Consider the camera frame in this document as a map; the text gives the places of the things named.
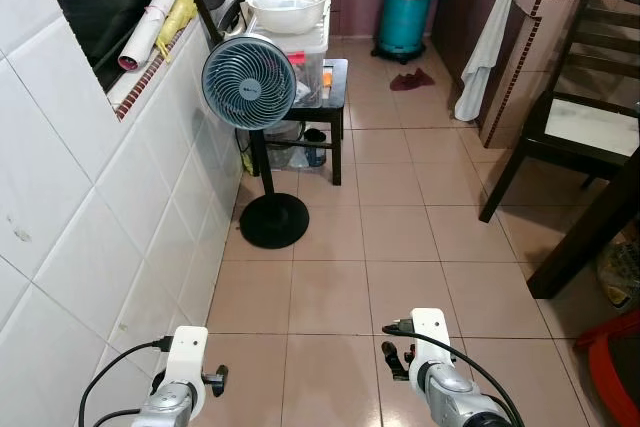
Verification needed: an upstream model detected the white rolled paper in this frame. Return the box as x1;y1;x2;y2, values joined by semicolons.
118;0;191;73

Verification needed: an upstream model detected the red plastic stool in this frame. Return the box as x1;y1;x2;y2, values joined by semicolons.
572;309;640;427

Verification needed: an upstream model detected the yellow cloth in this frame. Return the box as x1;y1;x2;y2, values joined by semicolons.
155;0;199;63

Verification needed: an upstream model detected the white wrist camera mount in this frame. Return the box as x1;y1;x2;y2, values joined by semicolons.
165;326;210;418
408;308;451;368

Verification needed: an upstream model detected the white hanging towel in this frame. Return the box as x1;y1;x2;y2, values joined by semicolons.
455;0;531;123

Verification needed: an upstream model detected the dark wooden table leg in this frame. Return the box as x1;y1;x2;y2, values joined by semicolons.
527;147;640;300

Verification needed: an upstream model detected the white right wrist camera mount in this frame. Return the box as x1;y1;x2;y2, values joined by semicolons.
408;308;451;368

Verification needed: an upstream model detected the grey standing fan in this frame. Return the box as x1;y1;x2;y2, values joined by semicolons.
201;33;311;250

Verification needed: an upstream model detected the teal gas cylinder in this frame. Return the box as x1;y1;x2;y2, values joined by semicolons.
372;0;433;65

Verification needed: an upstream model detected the clear plastic storage box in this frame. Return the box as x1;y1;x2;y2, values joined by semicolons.
270;27;331;108

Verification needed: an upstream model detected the yellow mesh bag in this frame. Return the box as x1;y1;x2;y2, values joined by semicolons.
598;237;640;308

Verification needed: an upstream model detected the tiled kitchen counter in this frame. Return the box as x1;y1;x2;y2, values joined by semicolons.
436;0;640;148

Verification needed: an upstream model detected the dark red rag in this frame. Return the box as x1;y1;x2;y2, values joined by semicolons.
389;68;436;92

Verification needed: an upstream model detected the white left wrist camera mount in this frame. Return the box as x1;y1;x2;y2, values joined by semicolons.
165;326;210;418

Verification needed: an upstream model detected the white plastic basin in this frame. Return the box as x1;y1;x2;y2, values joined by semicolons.
247;0;332;34

